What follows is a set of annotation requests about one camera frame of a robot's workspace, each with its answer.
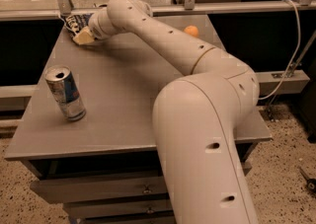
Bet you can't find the black tool on floor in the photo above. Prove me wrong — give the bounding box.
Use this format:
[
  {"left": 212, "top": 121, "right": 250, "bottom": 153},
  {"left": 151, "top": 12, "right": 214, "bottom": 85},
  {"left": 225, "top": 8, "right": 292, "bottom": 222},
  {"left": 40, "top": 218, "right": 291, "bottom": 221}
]
[{"left": 299, "top": 168, "right": 316, "bottom": 193}]

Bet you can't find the orange fruit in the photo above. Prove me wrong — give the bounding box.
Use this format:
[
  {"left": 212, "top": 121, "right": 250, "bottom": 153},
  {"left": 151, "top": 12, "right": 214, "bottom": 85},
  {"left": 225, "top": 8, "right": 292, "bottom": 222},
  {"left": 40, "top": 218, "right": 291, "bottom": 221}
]
[{"left": 184, "top": 26, "right": 199, "bottom": 37}]

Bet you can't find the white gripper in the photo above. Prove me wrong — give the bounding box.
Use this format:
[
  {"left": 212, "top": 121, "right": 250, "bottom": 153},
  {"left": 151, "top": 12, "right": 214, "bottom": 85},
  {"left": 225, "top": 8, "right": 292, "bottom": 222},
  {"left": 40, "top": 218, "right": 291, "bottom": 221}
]
[{"left": 73, "top": 10, "right": 108, "bottom": 45}]

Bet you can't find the blue chip bag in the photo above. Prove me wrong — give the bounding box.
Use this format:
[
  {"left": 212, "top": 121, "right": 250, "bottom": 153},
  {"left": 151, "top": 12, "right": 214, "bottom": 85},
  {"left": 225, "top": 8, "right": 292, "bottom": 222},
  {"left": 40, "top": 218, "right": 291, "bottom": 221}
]
[{"left": 60, "top": 14, "right": 91, "bottom": 37}]

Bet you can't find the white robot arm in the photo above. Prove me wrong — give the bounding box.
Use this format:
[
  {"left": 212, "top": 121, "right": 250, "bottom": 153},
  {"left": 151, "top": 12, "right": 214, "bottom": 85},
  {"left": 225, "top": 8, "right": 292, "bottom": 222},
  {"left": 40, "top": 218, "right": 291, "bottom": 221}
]
[{"left": 75, "top": 0, "right": 260, "bottom": 224}]

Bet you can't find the grey drawer cabinet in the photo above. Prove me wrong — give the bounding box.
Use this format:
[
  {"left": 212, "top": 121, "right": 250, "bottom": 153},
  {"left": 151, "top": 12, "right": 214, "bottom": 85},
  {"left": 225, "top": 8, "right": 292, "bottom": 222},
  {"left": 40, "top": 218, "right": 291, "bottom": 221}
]
[{"left": 4, "top": 15, "right": 273, "bottom": 224}]

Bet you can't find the silver blue drink can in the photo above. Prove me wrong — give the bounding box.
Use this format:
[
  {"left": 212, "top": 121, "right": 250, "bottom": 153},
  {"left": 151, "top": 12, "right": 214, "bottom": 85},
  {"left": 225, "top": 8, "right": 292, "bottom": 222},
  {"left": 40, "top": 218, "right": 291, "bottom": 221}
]
[{"left": 44, "top": 65, "right": 86, "bottom": 121}]

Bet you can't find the white cable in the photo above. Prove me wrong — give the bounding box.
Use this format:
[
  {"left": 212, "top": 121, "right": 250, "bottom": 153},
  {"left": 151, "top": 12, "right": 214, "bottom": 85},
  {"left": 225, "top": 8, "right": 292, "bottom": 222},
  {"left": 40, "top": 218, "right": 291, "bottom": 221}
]
[{"left": 258, "top": 0, "right": 302, "bottom": 101}]

